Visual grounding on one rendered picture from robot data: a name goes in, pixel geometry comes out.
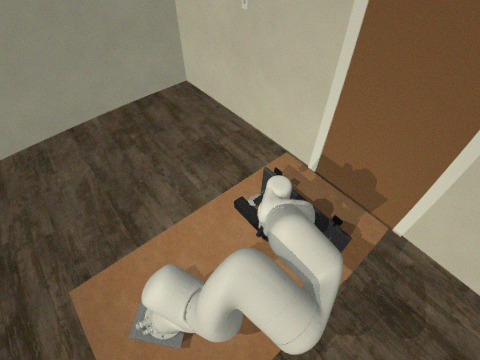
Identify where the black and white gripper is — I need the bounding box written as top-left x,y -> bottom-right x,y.
256,222 -> 268,241

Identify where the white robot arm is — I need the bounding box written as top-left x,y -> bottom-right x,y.
136,175 -> 343,355

